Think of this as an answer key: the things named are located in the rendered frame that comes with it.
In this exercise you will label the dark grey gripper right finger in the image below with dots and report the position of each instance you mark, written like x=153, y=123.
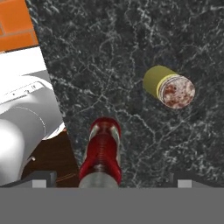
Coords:
x=186, y=176

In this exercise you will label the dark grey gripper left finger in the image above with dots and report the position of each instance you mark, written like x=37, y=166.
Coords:
x=43, y=176

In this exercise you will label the olive green shaker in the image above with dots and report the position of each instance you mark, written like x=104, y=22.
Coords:
x=170, y=87

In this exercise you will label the red condiment bottle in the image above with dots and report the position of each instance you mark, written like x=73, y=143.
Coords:
x=100, y=151

